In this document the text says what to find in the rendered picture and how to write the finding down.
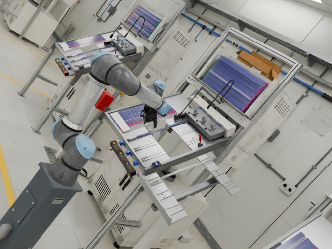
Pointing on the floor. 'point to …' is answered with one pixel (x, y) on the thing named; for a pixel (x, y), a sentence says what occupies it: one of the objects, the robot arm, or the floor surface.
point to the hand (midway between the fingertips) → (148, 129)
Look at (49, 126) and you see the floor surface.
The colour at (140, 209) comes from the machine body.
